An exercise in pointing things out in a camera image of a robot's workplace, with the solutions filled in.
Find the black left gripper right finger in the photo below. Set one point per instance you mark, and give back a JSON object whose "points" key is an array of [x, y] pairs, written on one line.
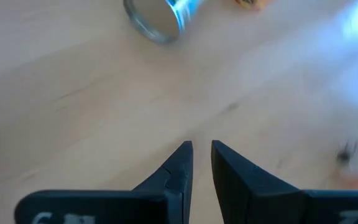
{"points": [[259, 205]]}

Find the blue tomato can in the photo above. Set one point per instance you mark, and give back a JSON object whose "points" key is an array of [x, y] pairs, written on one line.
{"points": [[154, 21]]}

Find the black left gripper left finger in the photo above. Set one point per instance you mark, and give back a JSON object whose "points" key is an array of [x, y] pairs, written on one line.
{"points": [[120, 208]]}

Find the leopard-print black beans can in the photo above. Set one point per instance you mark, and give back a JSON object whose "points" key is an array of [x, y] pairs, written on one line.
{"points": [[253, 3]]}

